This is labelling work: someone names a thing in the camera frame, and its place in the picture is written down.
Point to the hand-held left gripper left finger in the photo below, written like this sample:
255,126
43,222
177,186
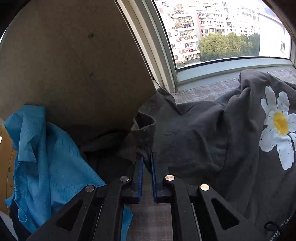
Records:
140,176

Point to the blue garment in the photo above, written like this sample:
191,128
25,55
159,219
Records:
46,162

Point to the light wooden panel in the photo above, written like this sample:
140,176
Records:
8,162

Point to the green tree outside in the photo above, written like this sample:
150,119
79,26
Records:
219,46

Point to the apartment buildings outside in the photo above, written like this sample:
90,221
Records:
185,23

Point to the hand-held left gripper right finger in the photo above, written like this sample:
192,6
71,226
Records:
153,176

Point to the dark grey daisy t-shirt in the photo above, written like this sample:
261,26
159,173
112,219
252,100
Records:
208,143

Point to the white window frame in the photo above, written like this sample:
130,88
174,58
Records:
161,69

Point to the dark cloth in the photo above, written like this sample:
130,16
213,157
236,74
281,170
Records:
104,157

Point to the pink checked blanket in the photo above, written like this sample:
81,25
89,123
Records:
208,90

